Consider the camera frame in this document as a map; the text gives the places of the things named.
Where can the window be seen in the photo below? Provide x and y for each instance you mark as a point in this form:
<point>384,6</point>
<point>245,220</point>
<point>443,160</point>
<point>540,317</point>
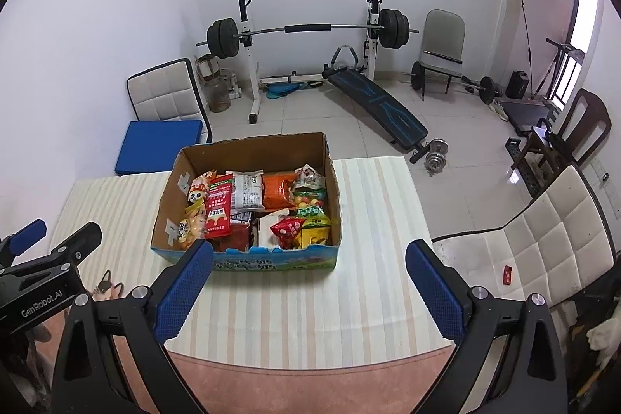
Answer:
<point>582,21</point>

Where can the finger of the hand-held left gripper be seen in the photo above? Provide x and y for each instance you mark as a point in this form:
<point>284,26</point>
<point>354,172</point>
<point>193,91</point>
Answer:
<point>29,235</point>
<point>77,244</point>

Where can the white padded cushion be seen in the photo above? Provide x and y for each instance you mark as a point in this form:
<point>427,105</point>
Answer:
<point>165,89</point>

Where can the red triangular snack packet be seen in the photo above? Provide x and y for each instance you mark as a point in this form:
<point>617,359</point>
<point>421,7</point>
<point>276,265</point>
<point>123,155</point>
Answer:
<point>286,229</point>

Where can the black floor barbell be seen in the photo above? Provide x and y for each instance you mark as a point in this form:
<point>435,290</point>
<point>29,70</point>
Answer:
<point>487,90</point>

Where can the glass jar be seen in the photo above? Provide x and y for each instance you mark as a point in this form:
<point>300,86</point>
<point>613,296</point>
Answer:
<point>219,96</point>

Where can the green candy packet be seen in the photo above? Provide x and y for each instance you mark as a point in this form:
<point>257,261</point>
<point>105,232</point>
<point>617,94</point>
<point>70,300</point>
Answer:
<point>310,203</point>

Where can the cardboard box with blue print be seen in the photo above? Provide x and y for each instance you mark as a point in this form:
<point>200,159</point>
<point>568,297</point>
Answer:
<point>252,261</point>

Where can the small red item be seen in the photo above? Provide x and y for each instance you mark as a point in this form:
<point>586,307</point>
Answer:
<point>507,275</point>

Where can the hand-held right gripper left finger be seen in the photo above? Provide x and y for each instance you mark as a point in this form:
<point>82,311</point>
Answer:
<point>187,288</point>

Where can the treadmill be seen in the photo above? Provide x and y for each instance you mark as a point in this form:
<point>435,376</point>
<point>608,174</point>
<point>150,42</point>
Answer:
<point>526,113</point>

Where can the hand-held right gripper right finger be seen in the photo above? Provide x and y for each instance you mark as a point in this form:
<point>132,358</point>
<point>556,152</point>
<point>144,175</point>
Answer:
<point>434,288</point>

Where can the printed cloth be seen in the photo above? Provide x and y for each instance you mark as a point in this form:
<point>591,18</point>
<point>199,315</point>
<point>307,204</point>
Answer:
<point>107,288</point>

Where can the black power strip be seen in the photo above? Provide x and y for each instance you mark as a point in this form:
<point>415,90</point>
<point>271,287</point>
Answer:
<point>524,166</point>

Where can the plain orange snack packet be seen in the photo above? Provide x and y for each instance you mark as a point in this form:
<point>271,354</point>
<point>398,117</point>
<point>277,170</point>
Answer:
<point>277,191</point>

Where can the white padded chair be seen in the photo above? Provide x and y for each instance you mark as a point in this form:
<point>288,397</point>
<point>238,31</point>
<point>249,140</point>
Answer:
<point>558,239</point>

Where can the blue twist disc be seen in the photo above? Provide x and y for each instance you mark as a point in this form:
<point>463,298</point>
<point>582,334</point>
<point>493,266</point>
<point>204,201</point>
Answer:
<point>284,90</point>

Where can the dark red snack packet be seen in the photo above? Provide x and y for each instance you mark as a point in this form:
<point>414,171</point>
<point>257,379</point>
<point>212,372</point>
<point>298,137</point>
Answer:
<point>242,234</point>

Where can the blue mat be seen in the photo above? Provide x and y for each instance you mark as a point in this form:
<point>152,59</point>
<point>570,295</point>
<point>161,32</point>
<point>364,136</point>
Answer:
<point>155,142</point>

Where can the grey chair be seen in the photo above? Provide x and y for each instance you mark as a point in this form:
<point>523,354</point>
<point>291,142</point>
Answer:
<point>444,31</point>

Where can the black speaker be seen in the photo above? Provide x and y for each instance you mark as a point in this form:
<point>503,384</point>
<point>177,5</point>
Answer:
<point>517,84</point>

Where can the white cloth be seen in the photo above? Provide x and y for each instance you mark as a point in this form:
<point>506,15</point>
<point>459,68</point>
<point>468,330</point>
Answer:
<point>604,336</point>

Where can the white barbell rack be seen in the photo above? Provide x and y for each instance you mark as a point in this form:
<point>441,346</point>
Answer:
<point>252,79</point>

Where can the black sit-up bench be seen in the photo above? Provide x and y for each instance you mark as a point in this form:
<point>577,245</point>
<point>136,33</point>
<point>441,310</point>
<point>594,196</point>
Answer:
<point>378,103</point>

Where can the pink blanket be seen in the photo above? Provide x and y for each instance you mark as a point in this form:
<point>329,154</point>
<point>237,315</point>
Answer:
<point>315,385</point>

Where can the yellow crinkled snack packet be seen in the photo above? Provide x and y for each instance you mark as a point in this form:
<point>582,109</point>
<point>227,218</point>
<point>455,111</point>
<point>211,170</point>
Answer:
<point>315,234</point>

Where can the chrome dumbbell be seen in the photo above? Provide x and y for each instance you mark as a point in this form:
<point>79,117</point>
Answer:
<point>436,154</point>

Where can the striped tablecloth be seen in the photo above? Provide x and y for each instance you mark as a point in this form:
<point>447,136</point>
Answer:
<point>378,249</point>

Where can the barbell with black plates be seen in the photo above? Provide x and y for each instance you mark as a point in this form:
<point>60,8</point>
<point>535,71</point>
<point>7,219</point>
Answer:
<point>305,27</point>

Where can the yellow puffs snack packet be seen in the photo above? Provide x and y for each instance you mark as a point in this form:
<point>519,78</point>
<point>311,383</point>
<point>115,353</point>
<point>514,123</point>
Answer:
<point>191,227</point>

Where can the orange yellow snack packet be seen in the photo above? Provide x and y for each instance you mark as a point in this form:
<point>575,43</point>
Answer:
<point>201,187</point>

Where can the white shoes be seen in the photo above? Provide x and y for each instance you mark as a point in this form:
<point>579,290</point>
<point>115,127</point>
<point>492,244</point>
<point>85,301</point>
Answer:
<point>498,109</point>

